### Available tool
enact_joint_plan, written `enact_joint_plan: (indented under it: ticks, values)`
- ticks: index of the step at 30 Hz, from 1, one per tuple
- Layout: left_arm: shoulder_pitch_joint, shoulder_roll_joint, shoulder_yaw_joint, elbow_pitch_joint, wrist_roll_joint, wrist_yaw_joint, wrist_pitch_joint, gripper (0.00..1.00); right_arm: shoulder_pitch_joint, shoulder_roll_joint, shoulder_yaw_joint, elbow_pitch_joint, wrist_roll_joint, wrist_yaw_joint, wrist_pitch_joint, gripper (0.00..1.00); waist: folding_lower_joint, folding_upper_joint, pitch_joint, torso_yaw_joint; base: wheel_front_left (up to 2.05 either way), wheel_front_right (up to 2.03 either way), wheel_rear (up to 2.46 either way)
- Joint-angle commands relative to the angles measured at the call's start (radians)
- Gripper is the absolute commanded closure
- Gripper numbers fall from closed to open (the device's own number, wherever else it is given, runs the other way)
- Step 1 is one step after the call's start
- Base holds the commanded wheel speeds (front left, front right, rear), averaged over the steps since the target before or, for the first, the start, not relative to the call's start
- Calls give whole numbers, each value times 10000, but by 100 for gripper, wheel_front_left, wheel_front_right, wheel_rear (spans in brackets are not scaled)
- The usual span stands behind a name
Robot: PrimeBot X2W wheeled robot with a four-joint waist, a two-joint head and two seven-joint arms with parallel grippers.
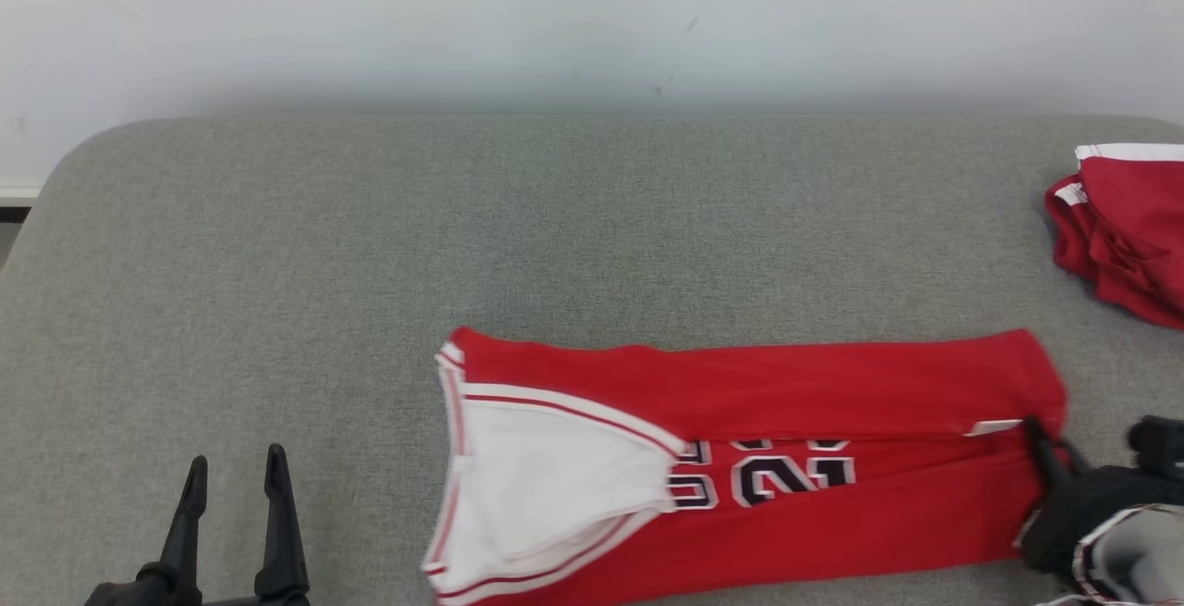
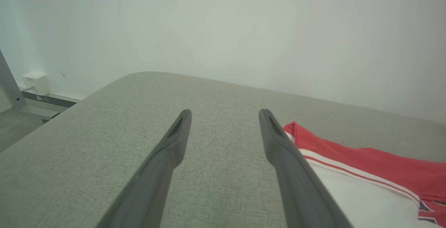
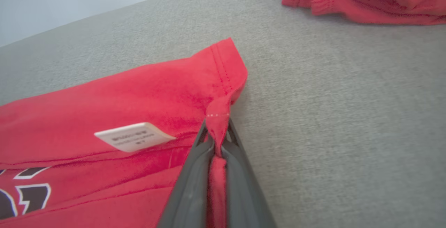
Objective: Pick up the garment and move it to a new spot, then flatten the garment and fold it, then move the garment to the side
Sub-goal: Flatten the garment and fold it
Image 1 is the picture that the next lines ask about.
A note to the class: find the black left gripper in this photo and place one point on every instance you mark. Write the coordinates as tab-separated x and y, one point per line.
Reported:
139	589

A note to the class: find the red shorts with white stripe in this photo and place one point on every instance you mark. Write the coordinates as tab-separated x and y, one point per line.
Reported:
1128	227

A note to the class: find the white wall baseboard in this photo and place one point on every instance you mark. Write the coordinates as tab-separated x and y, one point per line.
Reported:
17	191

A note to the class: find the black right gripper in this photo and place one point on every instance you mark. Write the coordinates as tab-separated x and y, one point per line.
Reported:
1073	509

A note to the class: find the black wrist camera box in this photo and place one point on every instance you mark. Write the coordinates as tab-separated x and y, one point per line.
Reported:
1161	444

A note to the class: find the red basketball jersey white lining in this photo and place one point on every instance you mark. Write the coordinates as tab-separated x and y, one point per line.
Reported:
786	384

